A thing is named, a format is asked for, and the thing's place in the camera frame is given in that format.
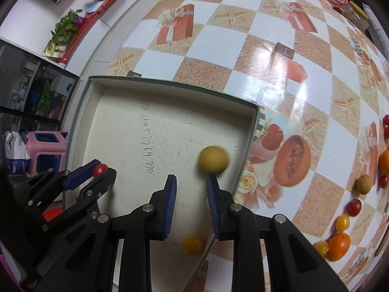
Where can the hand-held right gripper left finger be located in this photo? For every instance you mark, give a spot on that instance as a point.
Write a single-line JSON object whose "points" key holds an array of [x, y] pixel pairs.
{"points": [[170, 206]]}

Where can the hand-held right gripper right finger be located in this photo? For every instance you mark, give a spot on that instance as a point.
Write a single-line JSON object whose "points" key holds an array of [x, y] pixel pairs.
{"points": [[212, 210]]}

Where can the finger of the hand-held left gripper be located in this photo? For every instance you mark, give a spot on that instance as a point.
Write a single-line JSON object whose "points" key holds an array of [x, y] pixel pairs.
{"points": [[80, 175], [105, 180]]}

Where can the yellow cherry tomato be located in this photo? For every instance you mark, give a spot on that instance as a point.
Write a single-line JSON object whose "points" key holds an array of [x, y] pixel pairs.
{"points": [[342, 222], [321, 248], [193, 245]]}

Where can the brown longan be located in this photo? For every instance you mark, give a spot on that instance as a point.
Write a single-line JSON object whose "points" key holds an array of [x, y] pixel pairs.
{"points": [[363, 184], [213, 161]]}

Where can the white shallow cardboard box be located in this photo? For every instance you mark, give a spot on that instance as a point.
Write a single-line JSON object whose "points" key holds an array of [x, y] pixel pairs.
{"points": [[127, 127]]}

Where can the small orange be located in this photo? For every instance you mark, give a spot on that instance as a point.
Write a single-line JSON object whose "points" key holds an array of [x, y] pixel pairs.
{"points": [[384, 161], [338, 247]]}

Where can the red plastic stool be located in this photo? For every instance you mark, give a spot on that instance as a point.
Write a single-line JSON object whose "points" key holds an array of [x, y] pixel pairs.
{"points": [[53, 215]]}

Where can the pink plastic stool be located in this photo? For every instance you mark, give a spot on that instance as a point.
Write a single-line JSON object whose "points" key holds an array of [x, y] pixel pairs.
{"points": [[45, 141]]}

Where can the white plastic package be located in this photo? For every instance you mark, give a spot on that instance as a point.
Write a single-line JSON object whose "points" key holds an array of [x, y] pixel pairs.
{"points": [[13, 152]]}

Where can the black glass cabinet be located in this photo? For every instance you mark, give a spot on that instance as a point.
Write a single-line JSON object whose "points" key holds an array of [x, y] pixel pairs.
{"points": [[30, 91]]}

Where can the green potted plant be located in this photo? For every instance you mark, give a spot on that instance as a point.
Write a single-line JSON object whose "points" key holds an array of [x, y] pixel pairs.
{"points": [[65, 29]]}

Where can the red ledge runner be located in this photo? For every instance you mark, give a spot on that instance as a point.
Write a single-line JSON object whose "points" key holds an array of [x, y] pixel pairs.
{"points": [[88, 21]]}

